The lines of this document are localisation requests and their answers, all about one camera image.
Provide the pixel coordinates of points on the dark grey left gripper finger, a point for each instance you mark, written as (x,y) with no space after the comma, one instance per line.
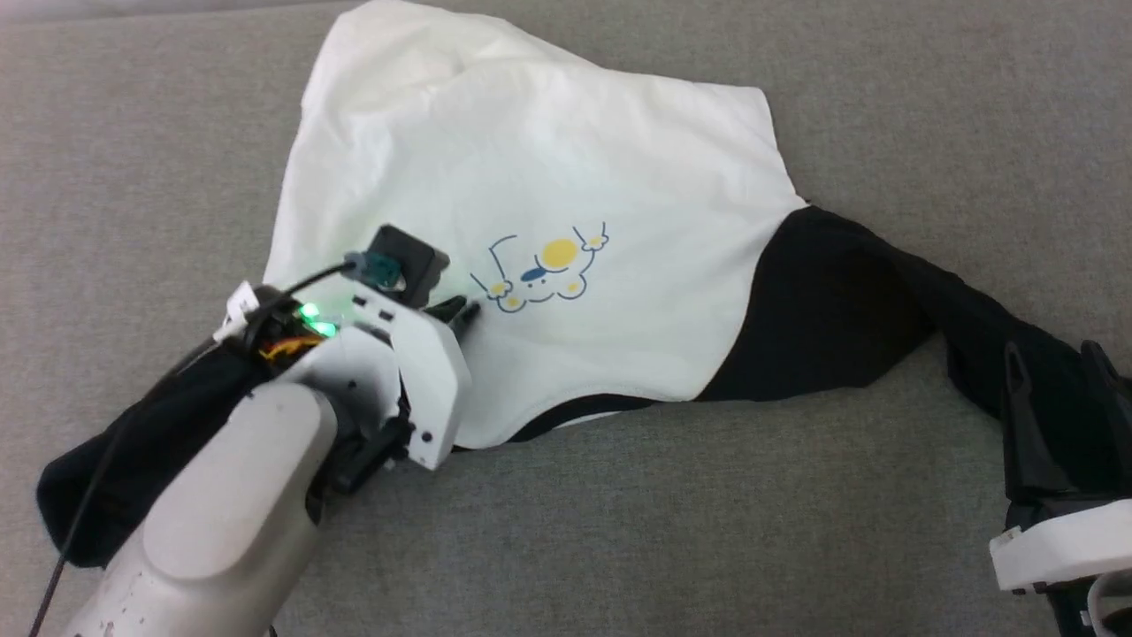
(445,309)
(467,320)

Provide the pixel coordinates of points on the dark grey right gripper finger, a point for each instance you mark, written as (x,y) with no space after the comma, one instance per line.
(1030,460)
(1110,442)

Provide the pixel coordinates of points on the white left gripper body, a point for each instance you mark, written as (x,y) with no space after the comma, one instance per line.
(429,380)

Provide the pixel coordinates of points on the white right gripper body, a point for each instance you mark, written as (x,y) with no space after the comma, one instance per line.
(1061,548)

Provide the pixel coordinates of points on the white shirt with black sleeves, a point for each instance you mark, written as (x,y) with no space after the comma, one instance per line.
(548,159)

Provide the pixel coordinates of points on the grey fabric sofa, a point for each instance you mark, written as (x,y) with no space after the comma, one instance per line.
(619,531)

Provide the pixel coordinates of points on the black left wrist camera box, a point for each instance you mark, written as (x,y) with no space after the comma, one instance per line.
(411,261)

